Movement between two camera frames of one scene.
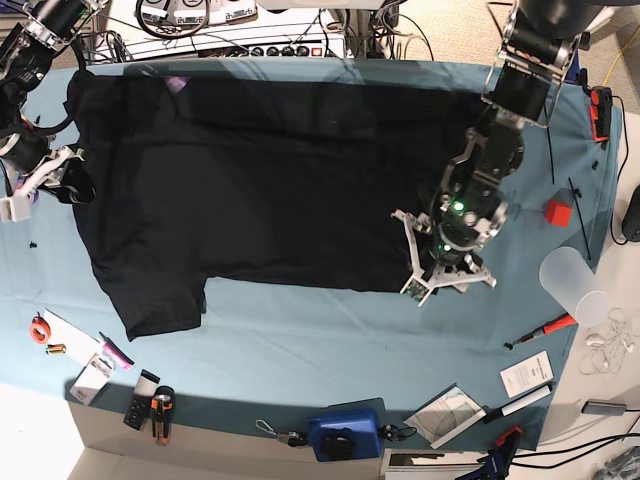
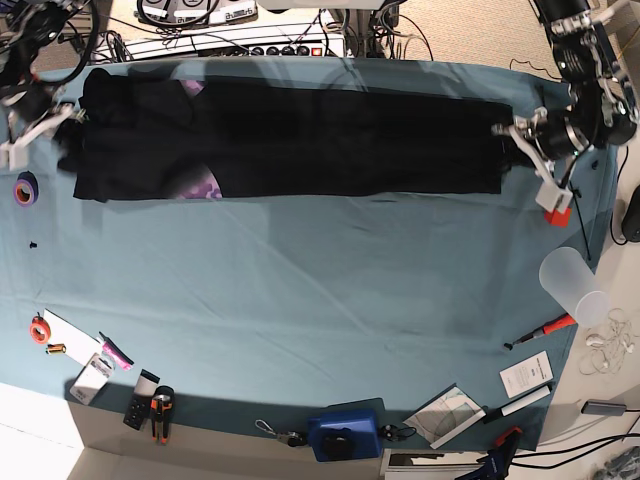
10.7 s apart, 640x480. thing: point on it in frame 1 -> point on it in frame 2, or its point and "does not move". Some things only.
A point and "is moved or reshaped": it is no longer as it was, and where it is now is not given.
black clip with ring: [392, 433] does not move
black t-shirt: [266, 176] is moved or reshaped
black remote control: [140, 407] does not move
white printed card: [527, 374] does not move
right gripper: [462, 218] -> [559, 136]
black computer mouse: [631, 223] does not move
